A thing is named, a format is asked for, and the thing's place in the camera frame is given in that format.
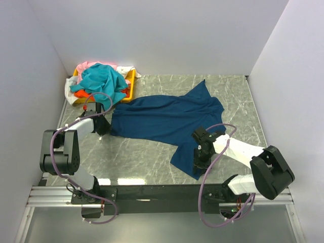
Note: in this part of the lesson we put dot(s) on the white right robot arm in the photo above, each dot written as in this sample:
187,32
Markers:
270,176

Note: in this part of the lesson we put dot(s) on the yellow plastic bin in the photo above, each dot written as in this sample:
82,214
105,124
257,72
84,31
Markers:
130,77

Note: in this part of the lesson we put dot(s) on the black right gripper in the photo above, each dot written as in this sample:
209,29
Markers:
203,166

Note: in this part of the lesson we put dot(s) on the dark blue t-shirt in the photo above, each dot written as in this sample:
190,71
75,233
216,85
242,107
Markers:
170,120

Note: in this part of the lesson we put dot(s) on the teal t-shirt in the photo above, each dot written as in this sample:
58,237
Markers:
104,83

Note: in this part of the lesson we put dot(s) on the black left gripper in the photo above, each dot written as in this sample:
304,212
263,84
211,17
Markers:
106,129

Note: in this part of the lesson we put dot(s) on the aluminium frame rail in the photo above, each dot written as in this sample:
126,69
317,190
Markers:
50,216

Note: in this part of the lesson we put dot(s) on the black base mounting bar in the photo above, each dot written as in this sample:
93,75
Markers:
131,199

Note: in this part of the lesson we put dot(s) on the pink t-shirt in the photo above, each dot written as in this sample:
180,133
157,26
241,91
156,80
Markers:
85,65

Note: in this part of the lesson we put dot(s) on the orange t-shirt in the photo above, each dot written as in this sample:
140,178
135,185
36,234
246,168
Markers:
84,94

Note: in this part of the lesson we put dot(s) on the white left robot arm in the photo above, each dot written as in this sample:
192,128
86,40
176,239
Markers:
60,155

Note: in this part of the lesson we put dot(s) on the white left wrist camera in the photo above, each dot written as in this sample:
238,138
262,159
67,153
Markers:
90,107

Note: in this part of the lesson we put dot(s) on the white t-shirt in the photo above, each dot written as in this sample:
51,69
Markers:
123,70

